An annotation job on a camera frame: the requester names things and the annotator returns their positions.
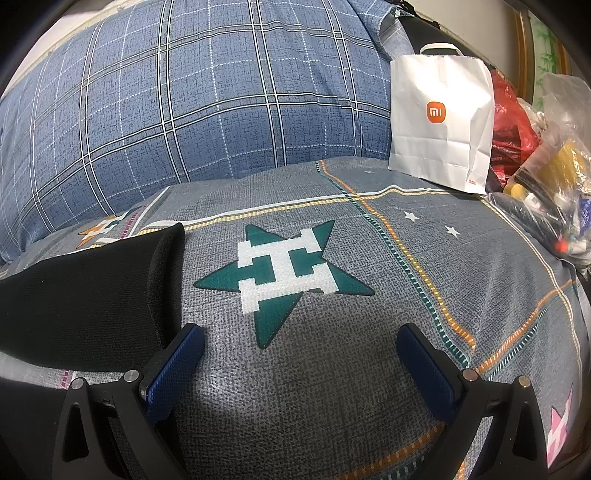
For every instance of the black pants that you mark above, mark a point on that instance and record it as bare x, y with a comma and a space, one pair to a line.
92, 295

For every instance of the blue plaid pillow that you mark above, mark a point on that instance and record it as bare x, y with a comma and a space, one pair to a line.
184, 92

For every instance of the white paper bag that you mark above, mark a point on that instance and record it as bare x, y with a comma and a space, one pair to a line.
438, 152

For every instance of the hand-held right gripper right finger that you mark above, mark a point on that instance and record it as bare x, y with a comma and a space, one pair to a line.
429, 369

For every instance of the dark cloth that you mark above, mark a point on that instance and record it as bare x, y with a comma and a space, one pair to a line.
425, 32

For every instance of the red plastic bag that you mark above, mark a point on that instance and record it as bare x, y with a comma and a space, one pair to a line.
512, 134

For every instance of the gold framed picture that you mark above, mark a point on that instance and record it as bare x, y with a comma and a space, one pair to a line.
545, 60

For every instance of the grey star-print bedsheet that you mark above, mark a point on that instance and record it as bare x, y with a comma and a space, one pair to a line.
346, 369

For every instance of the clear plastic bag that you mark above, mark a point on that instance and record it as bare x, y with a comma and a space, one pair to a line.
563, 152

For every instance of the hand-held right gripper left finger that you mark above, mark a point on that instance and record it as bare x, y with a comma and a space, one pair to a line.
178, 369

